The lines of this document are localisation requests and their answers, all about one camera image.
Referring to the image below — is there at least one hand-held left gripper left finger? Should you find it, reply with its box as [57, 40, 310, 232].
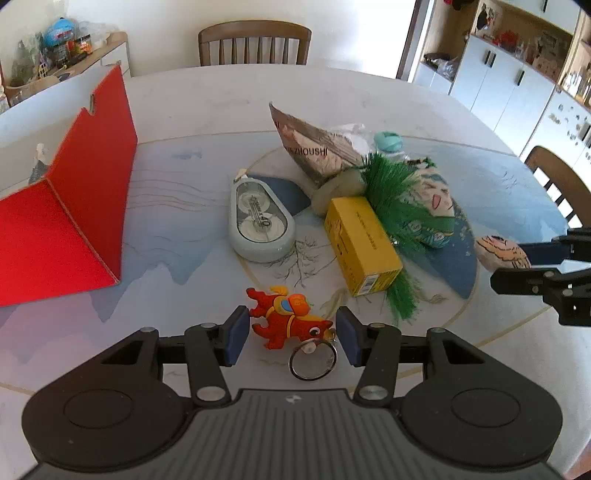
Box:
[99, 305, 252, 408]

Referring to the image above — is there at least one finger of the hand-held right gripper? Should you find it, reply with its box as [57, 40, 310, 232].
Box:
[490, 266, 565, 301]
[521, 233, 591, 269]

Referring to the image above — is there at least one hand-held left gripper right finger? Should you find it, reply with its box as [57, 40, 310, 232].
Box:
[335, 305, 485, 409]

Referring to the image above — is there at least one round painted shell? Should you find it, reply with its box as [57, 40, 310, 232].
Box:
[475, 234, 533, 273]

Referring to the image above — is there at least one red horse keychain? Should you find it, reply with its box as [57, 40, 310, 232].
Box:
[246, 286, 340, 382]

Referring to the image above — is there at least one yellow carton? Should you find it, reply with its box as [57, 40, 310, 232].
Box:
[324, 196, 403, 297]

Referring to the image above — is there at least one printed face pouch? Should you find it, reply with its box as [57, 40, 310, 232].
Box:
[398, 159, 479, 300]

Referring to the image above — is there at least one grey correction tape dispenser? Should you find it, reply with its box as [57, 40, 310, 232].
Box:
[228, 173, 297, 264]

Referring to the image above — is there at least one green tassel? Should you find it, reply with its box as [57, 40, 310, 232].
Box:
[360, 152, 456, 321]

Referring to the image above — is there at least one red and white cardboard box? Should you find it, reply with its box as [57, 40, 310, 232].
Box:
[0, 64, 139, 308]

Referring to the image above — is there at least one brown wooden curved chair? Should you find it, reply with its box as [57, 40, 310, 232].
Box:
[525, 145, 591, 227]

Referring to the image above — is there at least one printed blue table mat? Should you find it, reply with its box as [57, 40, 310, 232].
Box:
[0, 131, 573, 416]

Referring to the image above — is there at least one small teal gadget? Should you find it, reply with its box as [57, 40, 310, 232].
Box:
[373, 131, 405, 155]

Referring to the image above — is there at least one brown snack bag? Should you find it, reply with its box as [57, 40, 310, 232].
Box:
[269, 102, 370, 188]

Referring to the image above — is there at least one clear plastic bag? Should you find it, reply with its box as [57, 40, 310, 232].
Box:
[330, 122, 408, 162]

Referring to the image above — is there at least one brown wooden slatted chair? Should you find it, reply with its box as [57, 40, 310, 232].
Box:
[198, 21, 313, 68]

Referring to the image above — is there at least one white wooden sideboard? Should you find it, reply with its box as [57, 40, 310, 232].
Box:
[0, 31, 131, 114]

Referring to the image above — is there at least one brown cardboard carton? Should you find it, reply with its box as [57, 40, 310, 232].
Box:
[4, 75, 62, 101]

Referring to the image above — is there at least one blue round toy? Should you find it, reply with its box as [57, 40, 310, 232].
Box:
[45, 17, 82, 48]

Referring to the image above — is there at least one white wall cabinet unit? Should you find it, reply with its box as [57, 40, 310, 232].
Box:
[397, 0, 591, 162]

